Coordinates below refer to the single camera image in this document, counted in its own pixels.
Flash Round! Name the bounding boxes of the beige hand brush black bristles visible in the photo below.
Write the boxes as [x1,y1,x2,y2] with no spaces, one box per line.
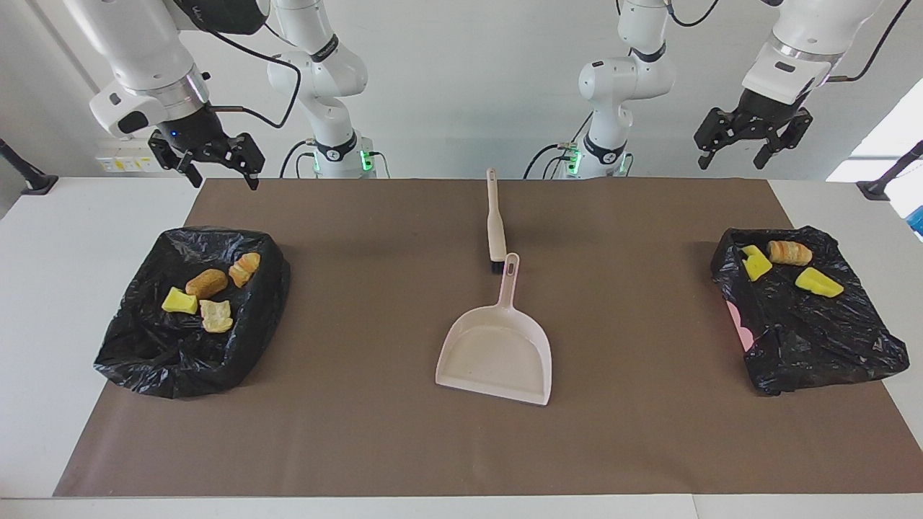
[485,168,508,274]

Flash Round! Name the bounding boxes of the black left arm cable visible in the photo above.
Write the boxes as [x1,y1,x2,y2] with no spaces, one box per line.
[667,0,913,83]

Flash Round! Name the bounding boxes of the pale ridged bread piece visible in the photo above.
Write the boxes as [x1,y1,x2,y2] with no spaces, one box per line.
[766,239,814,267]
[229,252,262,289]

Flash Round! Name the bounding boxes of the brown bread roll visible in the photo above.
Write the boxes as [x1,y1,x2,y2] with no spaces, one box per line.
[185,268,229,301]

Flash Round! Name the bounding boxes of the white wall conduit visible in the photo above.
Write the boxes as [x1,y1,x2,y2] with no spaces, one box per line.
[27,0,102,98]

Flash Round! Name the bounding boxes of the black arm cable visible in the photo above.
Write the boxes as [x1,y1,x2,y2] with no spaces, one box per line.
[189,0,302,130]
[667,0,913,83]

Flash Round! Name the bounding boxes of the pale bread chunk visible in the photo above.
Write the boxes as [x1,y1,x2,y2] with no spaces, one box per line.
[199,298,235,334]

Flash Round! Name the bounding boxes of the black trash bag pink bin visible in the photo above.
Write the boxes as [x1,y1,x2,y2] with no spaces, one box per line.
[710,226,911,396]

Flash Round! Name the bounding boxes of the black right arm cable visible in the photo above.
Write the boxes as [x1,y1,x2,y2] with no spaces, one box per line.
[189,0,302,130]

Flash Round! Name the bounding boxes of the white wall outlet box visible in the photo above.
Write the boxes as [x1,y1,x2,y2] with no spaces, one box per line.
[95,138,172,174]

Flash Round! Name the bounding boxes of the brown paper table mat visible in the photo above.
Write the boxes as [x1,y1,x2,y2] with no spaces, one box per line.
[53,177,923,498]

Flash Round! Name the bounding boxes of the black left base cable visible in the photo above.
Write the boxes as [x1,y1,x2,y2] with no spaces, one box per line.
[524,112,596,181]

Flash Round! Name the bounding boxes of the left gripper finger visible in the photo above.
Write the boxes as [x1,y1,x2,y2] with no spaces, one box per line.
[753,126,790,171]
[694,108,730,171]

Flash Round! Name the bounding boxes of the black camera stand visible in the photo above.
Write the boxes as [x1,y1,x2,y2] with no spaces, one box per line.
[856,140,923,202]
[0,137,59,197]

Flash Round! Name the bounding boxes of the beige plastic dustpan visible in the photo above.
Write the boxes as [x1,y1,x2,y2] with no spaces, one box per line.
[435,252,554,407]

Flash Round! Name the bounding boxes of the yellow sponge piece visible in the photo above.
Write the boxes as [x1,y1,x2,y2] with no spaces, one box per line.
[794,267,845,299]
[741,244,774,283]
[161,286,200,316]

